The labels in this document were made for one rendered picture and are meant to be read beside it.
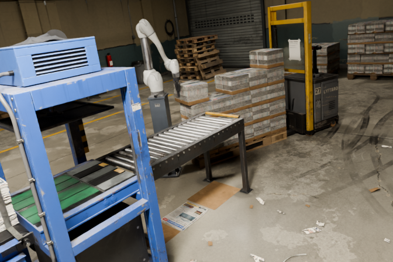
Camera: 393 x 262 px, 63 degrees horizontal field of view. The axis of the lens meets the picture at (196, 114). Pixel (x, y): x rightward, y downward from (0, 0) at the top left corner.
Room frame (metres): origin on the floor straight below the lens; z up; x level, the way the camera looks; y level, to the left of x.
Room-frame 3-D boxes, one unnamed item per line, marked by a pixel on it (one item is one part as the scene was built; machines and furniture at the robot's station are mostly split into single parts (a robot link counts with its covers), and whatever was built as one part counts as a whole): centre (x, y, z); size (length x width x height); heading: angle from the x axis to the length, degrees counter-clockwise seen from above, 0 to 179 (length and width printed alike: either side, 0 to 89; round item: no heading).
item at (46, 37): (1.88, 0.83, 1.78); 0.32 x 0.28 x 0.05; 47
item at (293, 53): (4.59, -1.45, 1.27); 0.57 x 0.01 x 0.65; 26
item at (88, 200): (1.96, 0.90, 0.75); 0.70 x 0.65 x 0.10; 137
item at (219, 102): (4.07, -0.40, 0.42); 1.17 x 0.39 x 0.83; 116
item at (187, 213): (2.68, 0.23, 0.01); 0.37 x 0.28 x 0.01; 137
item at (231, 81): (4.13, -0.51, 0.95); 0.38 x 0.29 x 0.23; 28
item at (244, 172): (2.99, -0.42, 0.34); 0.06 x 0.06 x 0.68; 47
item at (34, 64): (1.96, 0.90, 1.65); 0.60 x 0.45 x 0.20; 47
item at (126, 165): (2.27, 0.60, 0.77); 0.47 x 0.05 x 0.05; 47
